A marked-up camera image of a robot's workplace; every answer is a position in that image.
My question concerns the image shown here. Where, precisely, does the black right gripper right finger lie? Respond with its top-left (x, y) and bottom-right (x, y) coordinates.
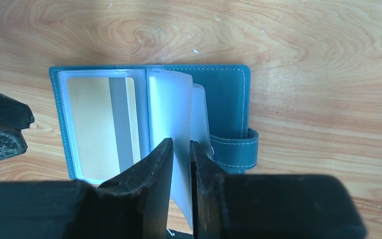
top-left (190, 141), bottom-right (368, 239)

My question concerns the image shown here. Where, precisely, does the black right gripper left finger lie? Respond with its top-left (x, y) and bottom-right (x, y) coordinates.
top-left (0, 138), bottom-right (174, 239)

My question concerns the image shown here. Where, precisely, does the teal leather card holder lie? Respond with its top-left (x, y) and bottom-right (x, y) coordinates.
top-left (49, 64), bottom-right (259, 224)

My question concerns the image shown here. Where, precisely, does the gold card in holder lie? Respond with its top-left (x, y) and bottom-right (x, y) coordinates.
top-left (67, 77), bottom-right (142, 184)

